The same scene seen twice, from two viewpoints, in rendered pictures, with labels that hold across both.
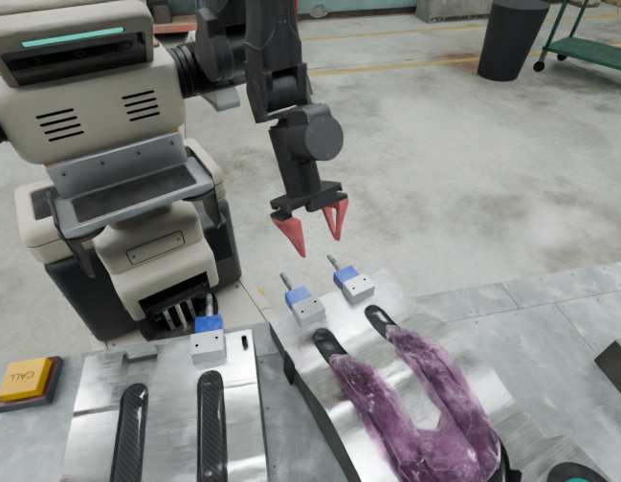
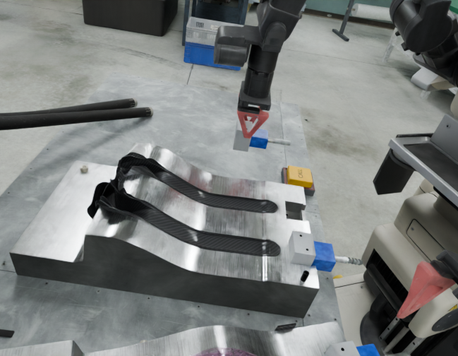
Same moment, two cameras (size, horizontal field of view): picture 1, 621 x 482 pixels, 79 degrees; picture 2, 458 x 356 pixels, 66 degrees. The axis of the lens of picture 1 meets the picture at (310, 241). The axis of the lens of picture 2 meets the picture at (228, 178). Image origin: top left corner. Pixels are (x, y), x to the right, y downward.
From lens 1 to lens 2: 0.37 m
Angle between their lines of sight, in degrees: 70
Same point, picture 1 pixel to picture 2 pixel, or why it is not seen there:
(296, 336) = (314, 343)
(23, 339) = not seen: hidden behind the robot
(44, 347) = not seen: hidden behind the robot
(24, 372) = (302, 174)
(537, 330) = not seen: outside the picture
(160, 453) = (225, 216)
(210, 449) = (218, 243)
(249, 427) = (225, 267)
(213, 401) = (254, 250)
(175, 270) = (409, 269)
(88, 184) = (450, 147)
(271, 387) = (267, 323)
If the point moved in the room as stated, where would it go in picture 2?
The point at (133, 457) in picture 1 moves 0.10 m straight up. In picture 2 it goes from (228, 205) to (236, 165)
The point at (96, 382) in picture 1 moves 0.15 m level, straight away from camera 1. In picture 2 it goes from (283, 190) to (328, 171)
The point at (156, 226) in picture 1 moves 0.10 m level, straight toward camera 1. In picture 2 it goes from (449, 235) to (409, 239)
